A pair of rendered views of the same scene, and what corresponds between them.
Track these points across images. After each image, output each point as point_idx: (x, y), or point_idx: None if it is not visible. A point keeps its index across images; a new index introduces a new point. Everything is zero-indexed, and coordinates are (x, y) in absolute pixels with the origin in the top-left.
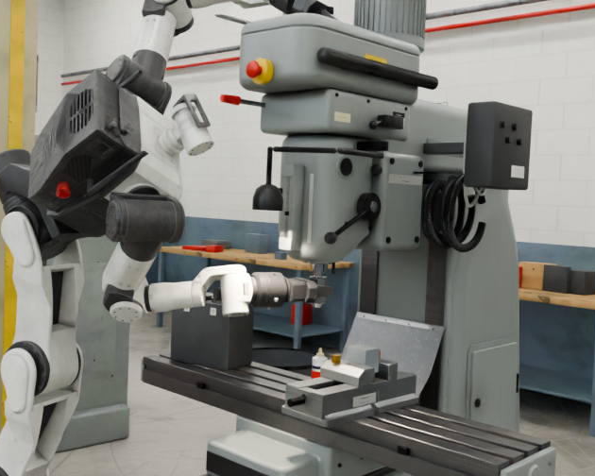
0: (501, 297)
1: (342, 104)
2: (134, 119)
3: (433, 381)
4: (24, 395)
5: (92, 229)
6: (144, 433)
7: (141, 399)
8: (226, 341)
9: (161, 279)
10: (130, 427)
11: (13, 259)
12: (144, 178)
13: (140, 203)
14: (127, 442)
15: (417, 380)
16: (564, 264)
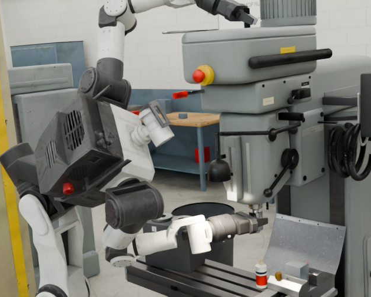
0: None
1: (267, 91)
2: (112, 126)
3: (340, 264)
4: None
5: (88, 205)
6: (111, 268)
7: (101, 238)
8: (187, 253)
9: None
10: (99, 263)
11: (9, 179)
12: (128, 174)
13: (130, 198)
14: (99, 277)
15: (330, 267)
16: None
